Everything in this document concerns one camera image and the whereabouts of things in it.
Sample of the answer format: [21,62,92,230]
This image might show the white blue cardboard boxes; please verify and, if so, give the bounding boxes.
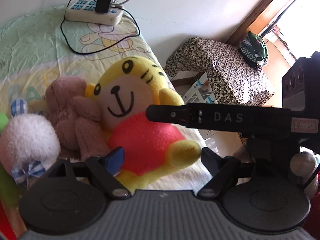
[171,72,217,104]

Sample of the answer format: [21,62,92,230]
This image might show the black charger cable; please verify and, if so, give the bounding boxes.
[60,0,141,55]

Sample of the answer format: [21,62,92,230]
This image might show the patterned cloth covered cabinet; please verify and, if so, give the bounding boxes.
[164,37,274,106]

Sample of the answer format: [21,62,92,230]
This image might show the red cardboard box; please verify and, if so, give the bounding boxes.
[1,202,20,239]

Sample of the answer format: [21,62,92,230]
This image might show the pink plush bear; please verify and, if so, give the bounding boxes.
[45,76,110,161]

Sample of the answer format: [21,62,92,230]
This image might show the white power strip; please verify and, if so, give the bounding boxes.
[65,0,123,26]

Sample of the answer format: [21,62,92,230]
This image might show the cartoon print bed sheet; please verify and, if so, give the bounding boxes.
[1,7,211,191]

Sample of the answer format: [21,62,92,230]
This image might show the small white plush bunny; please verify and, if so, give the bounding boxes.
[1,98,61,189]

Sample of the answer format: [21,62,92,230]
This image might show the black charger adapter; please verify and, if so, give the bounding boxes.
[95,0,113,14]

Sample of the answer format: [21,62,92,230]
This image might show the right hand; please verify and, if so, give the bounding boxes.
[290,151,319,199]

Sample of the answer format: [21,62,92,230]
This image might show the green mushroom plush toy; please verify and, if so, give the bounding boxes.
[1,113,21,208]

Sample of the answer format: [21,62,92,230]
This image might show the yellow tiger plush toy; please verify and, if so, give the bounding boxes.
[86,55,201,192]

